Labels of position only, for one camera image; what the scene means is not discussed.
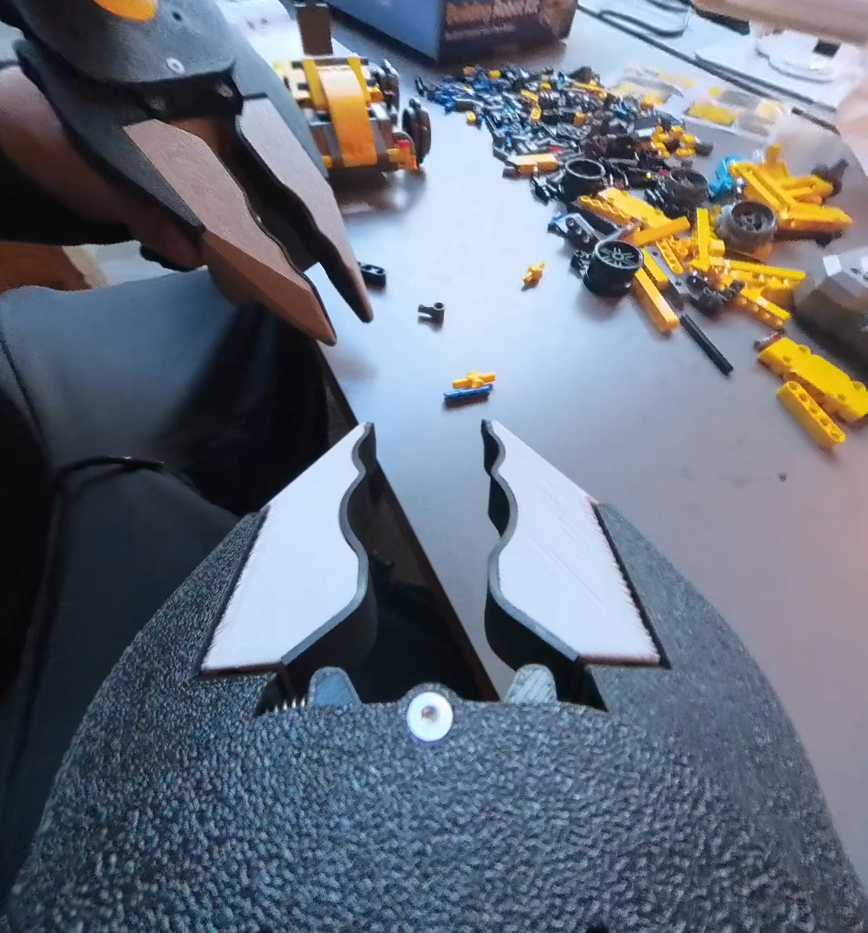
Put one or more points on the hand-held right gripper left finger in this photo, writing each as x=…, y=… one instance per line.
x=288, y=576

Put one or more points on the light blue toy tool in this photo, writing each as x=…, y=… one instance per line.
x=725, y=177

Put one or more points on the person's left hand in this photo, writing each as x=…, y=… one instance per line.
x=55, y=160

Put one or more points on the dark grey toy wheel rim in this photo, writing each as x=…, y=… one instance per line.
x=747, y=226
x=686, y=187

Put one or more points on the black toy axle rod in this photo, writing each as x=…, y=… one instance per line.
x=705, y=344

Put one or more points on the black toy beam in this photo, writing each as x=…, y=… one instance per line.
x=372, y=275

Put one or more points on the grey toy battery box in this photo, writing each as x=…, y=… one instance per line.
x=856, y=313

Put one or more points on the white flat device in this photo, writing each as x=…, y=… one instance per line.
x=791, y=55

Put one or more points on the black spoked toy wheel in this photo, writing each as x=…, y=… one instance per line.
x=614, y=266

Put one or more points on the short yellow toy beam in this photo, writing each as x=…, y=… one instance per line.
x=811, y=414

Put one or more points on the person's left forearm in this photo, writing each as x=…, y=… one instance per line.
x=11, y=219

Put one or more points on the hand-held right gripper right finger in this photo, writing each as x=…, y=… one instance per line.
x=572, y=576

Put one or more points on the yellow toy brick car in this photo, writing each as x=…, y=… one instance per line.
x=353, y=102

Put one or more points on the pile of toy brick parts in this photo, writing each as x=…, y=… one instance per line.
x=623, y=146

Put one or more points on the yellow toy plate block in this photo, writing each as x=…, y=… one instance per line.
x=820, y=379

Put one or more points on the pale wooden board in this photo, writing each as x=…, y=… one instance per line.
x=805, y=14

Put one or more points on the grey desk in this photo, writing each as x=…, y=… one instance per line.
x=623, y=510

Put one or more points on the person's dark pants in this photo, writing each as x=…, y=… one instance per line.
x=113, y=401

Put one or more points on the yellow toy connector pin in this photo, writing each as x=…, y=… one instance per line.
x=533, y=274
x=474, y=379

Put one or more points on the brown wooden panel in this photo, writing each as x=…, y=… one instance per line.
x=26, y=266

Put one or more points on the blue cardboard box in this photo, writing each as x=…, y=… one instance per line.
x=448, y=22

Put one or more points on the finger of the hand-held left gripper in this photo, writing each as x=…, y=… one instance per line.
x=295, y=182
x=215, y=211

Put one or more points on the dark grey toy pin connector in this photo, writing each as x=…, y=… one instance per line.
x=431, y=313

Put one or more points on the blue toy pin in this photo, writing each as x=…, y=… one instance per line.
x=468, y=394

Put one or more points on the black toy wheel rim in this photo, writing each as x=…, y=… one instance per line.
x=584, y=177

